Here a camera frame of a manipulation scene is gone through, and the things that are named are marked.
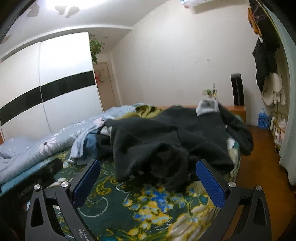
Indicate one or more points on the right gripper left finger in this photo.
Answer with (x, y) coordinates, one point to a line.
(42, 223)

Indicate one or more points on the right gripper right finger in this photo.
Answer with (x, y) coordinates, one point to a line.
(254, 220)

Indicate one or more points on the black and white fleece jacket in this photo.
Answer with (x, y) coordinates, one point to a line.
(167, 147)

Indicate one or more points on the hanging black clothes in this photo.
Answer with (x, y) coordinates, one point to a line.
(267, 43)

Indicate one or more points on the light blue floral quilt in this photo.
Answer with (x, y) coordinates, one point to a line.
(20, 154)

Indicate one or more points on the blue water bottle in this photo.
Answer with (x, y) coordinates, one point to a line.
(263, 120)

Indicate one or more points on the floral teal plush blanket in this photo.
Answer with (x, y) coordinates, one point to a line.
(133, 211)

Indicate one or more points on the light blue crumpled garment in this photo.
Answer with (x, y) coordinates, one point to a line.
(84, 148)

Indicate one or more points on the hanging white bags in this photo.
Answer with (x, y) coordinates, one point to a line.
(273, 92)

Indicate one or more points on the black tower heater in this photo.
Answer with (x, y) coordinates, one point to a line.
(237, 87)

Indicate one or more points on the olive green garment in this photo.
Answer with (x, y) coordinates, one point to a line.
(143, 111)

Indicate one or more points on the white black striped wardrobe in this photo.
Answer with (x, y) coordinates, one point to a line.
(47, 86)

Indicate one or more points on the wooden door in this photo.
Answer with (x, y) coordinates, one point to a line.
(103, 82)

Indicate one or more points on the green potted plant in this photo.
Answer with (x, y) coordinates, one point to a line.
(95, 47)

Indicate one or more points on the white air conditioner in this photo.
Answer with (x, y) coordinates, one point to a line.
(197, 7)

